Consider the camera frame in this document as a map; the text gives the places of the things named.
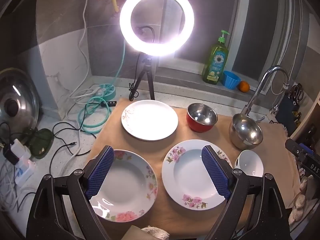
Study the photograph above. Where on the red steel bowl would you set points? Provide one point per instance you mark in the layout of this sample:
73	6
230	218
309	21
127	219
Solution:
200	117

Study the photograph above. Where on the black scissors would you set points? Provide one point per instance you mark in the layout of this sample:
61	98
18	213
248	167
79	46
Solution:
296	93

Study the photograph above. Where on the green dish soap bottle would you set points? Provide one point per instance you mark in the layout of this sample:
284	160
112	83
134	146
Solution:
214	67

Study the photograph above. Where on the floral plate pink roses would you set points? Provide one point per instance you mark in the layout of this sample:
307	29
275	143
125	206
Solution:
128	191

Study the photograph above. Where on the steel pot lid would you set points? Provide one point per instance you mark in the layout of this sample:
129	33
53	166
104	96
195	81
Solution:
20	103

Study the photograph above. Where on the orange fruit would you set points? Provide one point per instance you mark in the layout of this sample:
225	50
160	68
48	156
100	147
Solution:
243	86

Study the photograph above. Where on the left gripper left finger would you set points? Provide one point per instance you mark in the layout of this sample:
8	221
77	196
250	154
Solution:
48	216

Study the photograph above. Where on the large stainless steel bowl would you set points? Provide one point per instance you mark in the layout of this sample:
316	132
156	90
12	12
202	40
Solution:
244	132

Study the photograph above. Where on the gloved right hand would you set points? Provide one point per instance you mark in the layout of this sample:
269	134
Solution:
299	202

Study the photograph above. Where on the beige towel mat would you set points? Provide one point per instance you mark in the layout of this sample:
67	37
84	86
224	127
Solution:
166	214

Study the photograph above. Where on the floral plate pink blossoms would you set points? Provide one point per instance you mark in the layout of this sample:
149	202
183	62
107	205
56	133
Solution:
186	179

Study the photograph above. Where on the ring light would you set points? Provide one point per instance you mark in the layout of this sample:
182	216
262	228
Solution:
156	49

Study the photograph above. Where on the white plate gold leaf pattern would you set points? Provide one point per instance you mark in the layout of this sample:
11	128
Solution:
149	120

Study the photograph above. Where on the teal cable reel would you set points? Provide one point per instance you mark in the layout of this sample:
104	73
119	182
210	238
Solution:
106	91

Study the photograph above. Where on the white power strip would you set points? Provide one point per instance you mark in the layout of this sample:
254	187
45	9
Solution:
19	156

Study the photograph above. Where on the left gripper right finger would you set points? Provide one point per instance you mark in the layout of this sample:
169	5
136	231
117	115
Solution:
267	217

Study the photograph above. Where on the light blue ceramic bowl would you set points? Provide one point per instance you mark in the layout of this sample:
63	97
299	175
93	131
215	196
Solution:
250	163

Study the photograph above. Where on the green glass dish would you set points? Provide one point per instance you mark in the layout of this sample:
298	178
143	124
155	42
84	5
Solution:
39	142

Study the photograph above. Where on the black inline switch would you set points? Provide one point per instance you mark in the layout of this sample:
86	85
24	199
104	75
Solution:
108	103

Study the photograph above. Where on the blue plastic cup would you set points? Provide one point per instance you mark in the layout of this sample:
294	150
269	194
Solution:
230	80

